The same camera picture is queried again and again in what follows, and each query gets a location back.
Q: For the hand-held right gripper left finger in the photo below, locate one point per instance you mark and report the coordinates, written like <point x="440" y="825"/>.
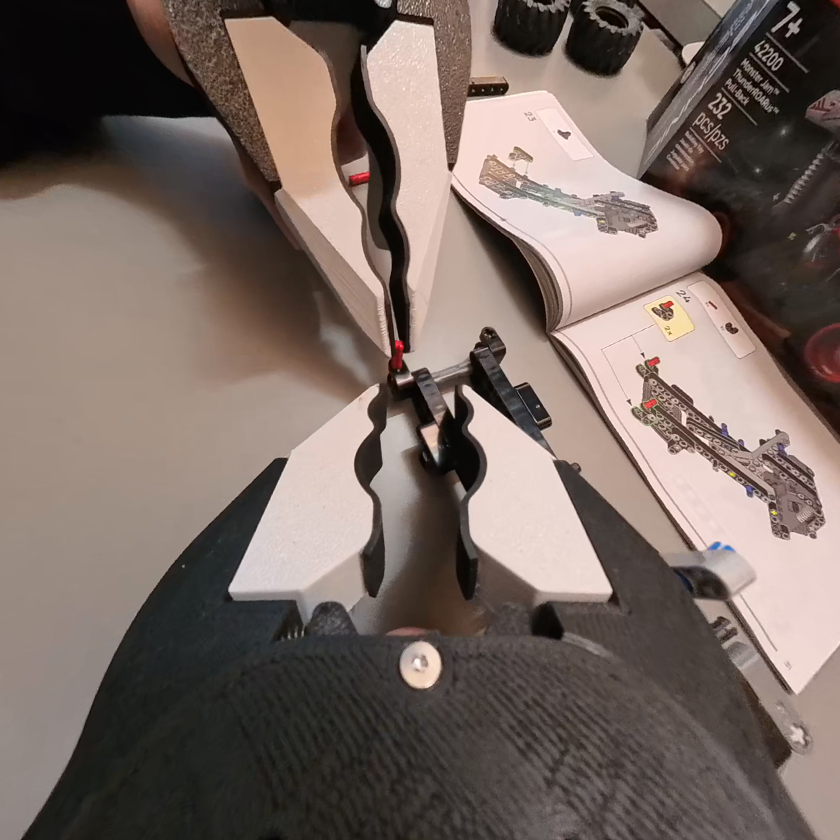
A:
<point x="302" y="518"/>

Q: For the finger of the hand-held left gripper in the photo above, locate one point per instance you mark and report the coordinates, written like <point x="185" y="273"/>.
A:
<point x="413" y="164"/>
<point x="282" y="98"/>

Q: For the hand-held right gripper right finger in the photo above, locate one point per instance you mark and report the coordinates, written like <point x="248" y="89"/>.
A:
<point x="531" y="518"/>

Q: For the black toy brick chassis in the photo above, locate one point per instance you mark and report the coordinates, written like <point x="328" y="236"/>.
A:
<point x="499" y="377"/>

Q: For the light grey desk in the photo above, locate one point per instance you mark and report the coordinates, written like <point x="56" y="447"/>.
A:
<point x="131" y="394"/>

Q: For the person's left hand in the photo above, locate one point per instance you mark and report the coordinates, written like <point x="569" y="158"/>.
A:
<point x="157" y="33"/>

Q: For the small black toy beam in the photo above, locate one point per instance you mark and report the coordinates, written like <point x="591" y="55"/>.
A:
<point x="487" y="85"/>

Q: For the black toy tire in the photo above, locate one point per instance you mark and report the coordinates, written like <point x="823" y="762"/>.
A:
<point x="604" y="33"/>
<point x="528" y="26"/>

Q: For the open building instruction booklet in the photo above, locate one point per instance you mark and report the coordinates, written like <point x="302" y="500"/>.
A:
<point x="590" y="197"/>

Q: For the white and blue toy piece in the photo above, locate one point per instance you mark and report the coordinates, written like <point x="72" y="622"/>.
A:
<point x="712" y="571"/>

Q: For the dark toy set box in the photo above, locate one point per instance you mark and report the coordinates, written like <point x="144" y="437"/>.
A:
<point x="754" y="164"/>

